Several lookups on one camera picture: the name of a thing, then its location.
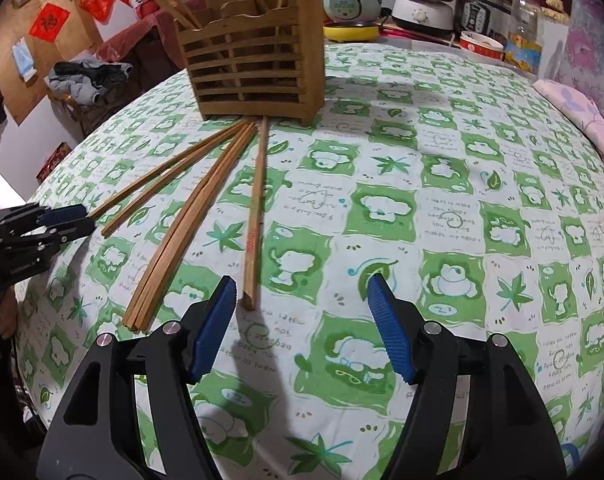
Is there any person's left hand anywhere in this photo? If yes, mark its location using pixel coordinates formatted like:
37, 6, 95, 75
0, 287, 19, 342

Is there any white paper bag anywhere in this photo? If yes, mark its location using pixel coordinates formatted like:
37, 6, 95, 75
536, 9, 570, 81

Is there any wooden chair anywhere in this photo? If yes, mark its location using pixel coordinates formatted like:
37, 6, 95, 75
46, 89, 114, 137

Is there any wooden slatted chopstick holder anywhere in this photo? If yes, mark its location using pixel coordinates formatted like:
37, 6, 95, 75
174, 0, 327, 126

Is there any black electric pressure cooker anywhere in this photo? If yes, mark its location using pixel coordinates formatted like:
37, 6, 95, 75
454, 0, 514, 36

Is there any green patterned tablecloth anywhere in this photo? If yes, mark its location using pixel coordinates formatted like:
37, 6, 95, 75
14, 40, 604, 480

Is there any pack of blue face masks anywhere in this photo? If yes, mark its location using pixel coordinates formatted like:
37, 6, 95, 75
10, 37, 38, 81

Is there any pink floral plastic sheet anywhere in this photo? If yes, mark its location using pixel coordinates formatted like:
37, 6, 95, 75
552, 0, 604, 127

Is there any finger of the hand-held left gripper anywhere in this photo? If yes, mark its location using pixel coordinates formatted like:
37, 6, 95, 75
0, 218, 97, 257
0, 204, 89, 234

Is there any red cardboard box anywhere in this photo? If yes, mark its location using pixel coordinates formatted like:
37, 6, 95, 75
35, 142, 73, 184

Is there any red-printed wooden chopstick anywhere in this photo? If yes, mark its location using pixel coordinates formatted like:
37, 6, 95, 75
238, 117, 271, 312

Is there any red-covered side table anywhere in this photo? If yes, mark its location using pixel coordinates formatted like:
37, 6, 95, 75
94, 7, 193, 92

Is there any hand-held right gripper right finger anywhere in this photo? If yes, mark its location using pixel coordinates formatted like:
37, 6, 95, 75
366, 274, 568, 480

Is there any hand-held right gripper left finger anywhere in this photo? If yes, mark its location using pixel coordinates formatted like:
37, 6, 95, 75
35, 274, 239, 480

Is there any white induction cooker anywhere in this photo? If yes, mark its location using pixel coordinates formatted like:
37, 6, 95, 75
390, 0, 455, 35

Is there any red hanging decoration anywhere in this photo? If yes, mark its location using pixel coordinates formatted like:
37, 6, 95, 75
79, 0, 118, 24

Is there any white red-rimmed bowl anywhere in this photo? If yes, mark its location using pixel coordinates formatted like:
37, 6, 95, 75
458, 30, 506, 65

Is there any pile of dark clothes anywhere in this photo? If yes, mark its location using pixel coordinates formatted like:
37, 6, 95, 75
46, 59, 134, 106

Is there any brown wall board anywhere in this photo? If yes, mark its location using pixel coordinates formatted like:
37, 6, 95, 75
0, 0, 103, 127

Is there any clear plastic oil bottle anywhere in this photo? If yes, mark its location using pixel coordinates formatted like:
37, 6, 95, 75
504, 0, 544, 75

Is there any pink floral cloth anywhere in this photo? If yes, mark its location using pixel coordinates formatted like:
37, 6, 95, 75
534, 78, 604, 187

